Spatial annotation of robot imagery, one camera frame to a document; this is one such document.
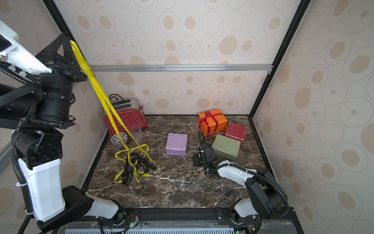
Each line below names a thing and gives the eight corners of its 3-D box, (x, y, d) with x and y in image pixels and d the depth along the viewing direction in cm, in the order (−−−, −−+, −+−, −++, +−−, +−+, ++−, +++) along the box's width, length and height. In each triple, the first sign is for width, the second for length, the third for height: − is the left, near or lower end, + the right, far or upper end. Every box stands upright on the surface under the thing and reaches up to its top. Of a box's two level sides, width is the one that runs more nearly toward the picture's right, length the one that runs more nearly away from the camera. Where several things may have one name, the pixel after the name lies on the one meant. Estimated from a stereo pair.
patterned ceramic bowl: (112, 146, 103) (109, 142, 99) (116, 136, 109) (113, 131, 105) (126, 146, 103) (124, 142, 99) (129, 136, 109) (127, 131, 105)
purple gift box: (166, 156, 98) (165, 150, 93) (168, 139, 108) (167, 132, 102) (187, 156, 98) (187, 150, 93) (187, 139, 108) (187, 132, 102)
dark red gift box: (222, 140, 106) (224, 134, 101) (227, 127, 114) (229, 121, 109) (241, 146, 103) (244, 140, 97) (244, 133, 111) (247, 126, 105)
